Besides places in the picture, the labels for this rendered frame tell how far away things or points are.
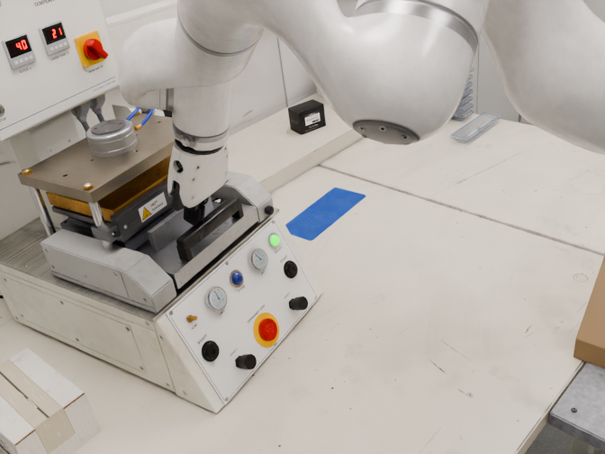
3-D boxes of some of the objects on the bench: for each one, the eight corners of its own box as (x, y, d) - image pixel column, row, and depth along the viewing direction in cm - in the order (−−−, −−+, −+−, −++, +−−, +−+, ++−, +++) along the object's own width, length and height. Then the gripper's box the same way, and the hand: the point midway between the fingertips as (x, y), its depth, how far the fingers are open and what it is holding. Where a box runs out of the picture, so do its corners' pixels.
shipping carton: (-21, 426, 105) (-43, 388, 100) (49, 380, 112) (31, 343, 107) (28, 488, 93) (5, 449, 88) (103, 432, 100) (85, 393, 96)
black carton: (290, 129, 184) (287, 107, 180) (315, 120, 187) (312, 98, 184) (301, 135, 179) (298, 113, 175) (326, 125, 183) (323, 104, 179)
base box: (15, 324, 127) (-18, 256, 118) (144, 231, 153) (125, 168, 144) (217, 415, 100) (194, 336, 91) (332, 284, 126) (323, 211, 117)
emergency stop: (263, 346, 110) (251, 328, 109) (275, 331, 113) (265, 313, 112) (268, 345, 109) (257, 327, 108) (281, 331, 112) (271, 313, 111)
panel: (224, 405, 101) (164, 313, 97) (318, 298, 122) (273, 217, 117) (231, 405, 100) (171, 312, 95) (326, 296, 121) (280, 215, 116)
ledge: (155, 189, 171) (151, 175, 169) (350, 88, 219) (348, 76, 217) (225, 220, 153) (221, 204, 150) (421, 103, 200) (421, 89, 198)
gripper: (212, 104, 100) (203, 191, 112) (146, 141, 89) (146, 233, 102) (249, 123, 97) (237, 210, 110) (186, 165, 87) (181, 256, 99)
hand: (194, 213), depth 104 cm, fingers closed
